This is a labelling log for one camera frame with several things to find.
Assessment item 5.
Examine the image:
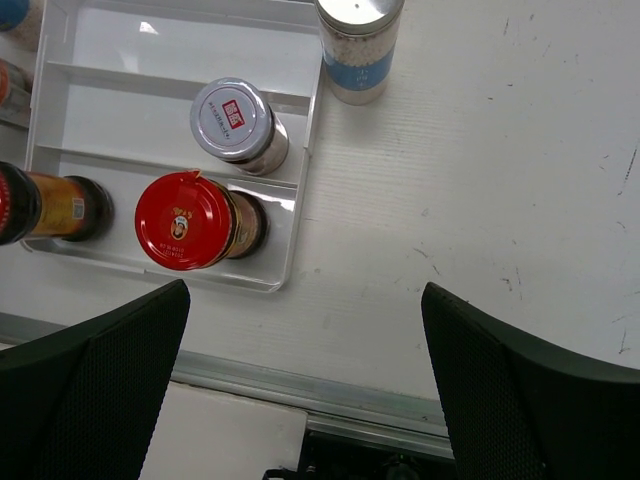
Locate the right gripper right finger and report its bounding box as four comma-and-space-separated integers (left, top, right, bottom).
421, 283, 639, 479

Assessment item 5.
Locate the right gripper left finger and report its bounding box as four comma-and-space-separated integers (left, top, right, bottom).
1, 280, 191, 479

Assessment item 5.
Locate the red-lid chili sauce jar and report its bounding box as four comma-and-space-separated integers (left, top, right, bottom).
134, 170, 269, 271
1, 162, 114, 245

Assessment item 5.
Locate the short white-lid jar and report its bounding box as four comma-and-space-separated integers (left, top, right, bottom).
190, 77, 289, 176
0, 59, 33, 129

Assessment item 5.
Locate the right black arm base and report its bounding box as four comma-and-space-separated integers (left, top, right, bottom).
262, 431, 458, 480

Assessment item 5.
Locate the white divided organizer tray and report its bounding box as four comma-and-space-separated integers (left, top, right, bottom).
24, 1, 322, 293

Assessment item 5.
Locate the left tall silver-capped shaker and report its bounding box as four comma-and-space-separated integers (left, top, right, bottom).
0, 0, 30, 33

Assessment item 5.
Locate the tall silver-capped shaker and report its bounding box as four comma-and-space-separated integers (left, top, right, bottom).
0, 0, 30, 33
314, 0, 404, 105

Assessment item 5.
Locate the right tall silver-capped shaker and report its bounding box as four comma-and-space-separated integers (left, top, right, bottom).
314, 0, 404, 105

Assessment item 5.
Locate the aluminium front rail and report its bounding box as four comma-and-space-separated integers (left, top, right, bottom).
0, 311, 456, 461

